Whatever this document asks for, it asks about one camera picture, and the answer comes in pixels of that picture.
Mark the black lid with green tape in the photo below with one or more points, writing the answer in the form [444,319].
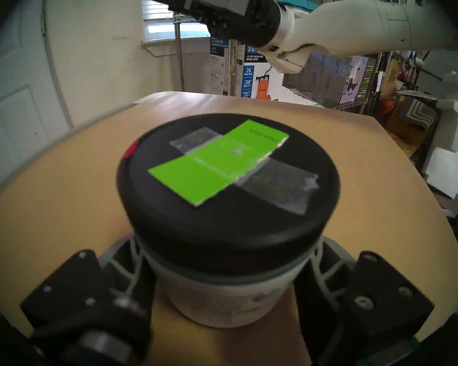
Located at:
[175,231]

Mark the white styrofoam block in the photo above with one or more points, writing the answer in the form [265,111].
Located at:
[446,167]

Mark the gray power tool carton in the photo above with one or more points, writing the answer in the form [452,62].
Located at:
[328,79]

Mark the utility pump carton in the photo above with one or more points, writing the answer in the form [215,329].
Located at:
[248,83]

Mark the folding table with board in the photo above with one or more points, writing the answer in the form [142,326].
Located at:
[80,159]

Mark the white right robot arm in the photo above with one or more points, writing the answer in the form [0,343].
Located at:
[358,26]

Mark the gray chevron pillow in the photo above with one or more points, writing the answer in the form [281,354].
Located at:
[420,113]

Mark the white panel door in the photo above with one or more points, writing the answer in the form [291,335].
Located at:
[19,121]

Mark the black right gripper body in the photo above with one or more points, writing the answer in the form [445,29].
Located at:
[259,22]

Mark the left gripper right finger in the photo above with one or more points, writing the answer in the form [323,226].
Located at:
[366,292]

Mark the white labelled paint jar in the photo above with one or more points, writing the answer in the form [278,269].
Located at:
[221,304]

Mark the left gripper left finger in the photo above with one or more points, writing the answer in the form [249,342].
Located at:
[72,289]

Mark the window with white blinds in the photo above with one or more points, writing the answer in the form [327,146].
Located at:
[175,29]

